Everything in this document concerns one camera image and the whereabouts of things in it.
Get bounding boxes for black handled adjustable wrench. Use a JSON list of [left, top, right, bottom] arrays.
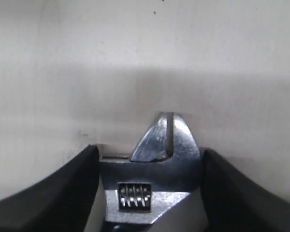
[[100, 112, 202, 232]]

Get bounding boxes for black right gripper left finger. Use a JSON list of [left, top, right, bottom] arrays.
[[0, 145, 99, 232]]

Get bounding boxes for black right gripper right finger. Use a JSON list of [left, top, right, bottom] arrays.
[[201, 148, 290, 232]]

